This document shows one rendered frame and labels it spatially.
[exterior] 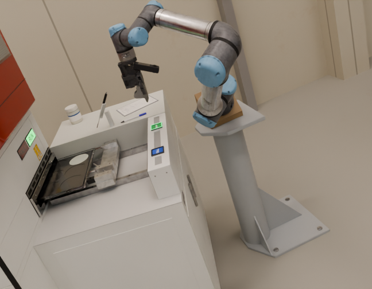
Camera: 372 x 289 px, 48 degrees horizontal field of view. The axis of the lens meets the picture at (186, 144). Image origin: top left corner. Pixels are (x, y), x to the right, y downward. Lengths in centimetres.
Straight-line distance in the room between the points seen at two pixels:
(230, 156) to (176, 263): 68
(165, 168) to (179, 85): 234
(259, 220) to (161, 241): 87
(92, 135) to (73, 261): 68
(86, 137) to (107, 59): 161
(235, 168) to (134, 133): 57
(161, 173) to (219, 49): 52
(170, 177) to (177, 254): 34
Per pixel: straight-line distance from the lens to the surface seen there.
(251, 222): 247
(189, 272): 188
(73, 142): 224
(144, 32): 176
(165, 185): 169
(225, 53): 156
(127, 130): 218
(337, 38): 431
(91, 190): 196
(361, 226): 261
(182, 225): 172
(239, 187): 233
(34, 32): 367
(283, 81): 437
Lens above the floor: 173
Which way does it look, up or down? 26 degrees down
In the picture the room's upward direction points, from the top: 19 degrees counter-clockwise
